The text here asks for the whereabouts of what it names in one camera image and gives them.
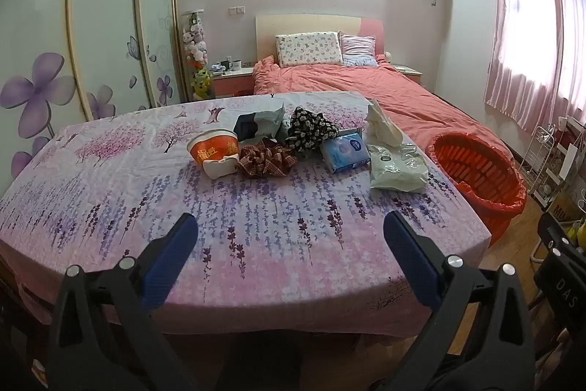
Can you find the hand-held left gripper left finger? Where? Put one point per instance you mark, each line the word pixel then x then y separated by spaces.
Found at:
pixel 171 262

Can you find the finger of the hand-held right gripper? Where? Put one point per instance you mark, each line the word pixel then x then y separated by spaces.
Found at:
pixel 556 242

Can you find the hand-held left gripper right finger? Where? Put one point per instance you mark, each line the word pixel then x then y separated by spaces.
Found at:
pixel 412 262

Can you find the white wet wipes pack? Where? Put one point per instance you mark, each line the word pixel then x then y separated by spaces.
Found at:
pixel 396 169

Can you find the orange plastic basket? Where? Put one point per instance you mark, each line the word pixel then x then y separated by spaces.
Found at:
pixel 462 162

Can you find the orange instant noodle cup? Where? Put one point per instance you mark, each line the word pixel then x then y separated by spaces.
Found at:
pixel 213 150

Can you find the blue tissue packet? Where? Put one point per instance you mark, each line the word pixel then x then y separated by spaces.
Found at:
pixel 343 150

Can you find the red plaid scrunchie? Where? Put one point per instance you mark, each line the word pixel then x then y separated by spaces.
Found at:
pixel 265 159

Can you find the cream paper bag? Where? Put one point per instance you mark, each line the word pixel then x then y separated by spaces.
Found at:
pixel 382 125

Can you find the black floral cloth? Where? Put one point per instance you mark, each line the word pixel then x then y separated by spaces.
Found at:
pixel 311 127

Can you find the grey plastic mailing bag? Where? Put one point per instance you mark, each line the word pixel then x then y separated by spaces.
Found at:
pixel 270 118

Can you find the cardboard box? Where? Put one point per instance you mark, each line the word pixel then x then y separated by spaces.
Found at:
pixel 563 210

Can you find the white storage shelf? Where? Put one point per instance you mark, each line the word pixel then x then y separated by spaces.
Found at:
pixel 567 157

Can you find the floral printed tablecloth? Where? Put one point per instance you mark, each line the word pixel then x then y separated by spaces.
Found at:
pixel 274 212

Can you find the pink bed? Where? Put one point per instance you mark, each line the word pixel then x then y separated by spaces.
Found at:
pixel 366 88

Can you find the pink nightstand with clutter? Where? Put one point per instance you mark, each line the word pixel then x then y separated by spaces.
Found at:
pixel 231 86

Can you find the pink nightstand with paper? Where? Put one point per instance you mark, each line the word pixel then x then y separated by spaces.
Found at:
pixel 407 70

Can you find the white mug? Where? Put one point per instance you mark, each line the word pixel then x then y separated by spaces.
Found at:
pixel 235 65

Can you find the pink curtain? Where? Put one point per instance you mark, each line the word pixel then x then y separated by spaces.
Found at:
pixel 540 29

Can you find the column of plush toys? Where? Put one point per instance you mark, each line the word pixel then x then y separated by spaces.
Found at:
pixel 197 47

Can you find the pink striped pillow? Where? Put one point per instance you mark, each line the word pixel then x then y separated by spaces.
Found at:
pixel 359 49

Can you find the white floral pillow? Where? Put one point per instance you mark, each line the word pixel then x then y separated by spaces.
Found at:
pixel 309 49

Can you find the cream and pink headboard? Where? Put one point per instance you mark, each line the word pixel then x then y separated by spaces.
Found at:
pixel 302 23

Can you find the sliding door flower wardrobe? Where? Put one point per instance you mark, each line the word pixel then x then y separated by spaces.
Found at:
pixel 46 29

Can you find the white pipe frame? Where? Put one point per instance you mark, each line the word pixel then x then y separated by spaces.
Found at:
pixel 540 251

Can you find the wall switch panel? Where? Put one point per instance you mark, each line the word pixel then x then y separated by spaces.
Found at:
pixel 236 10

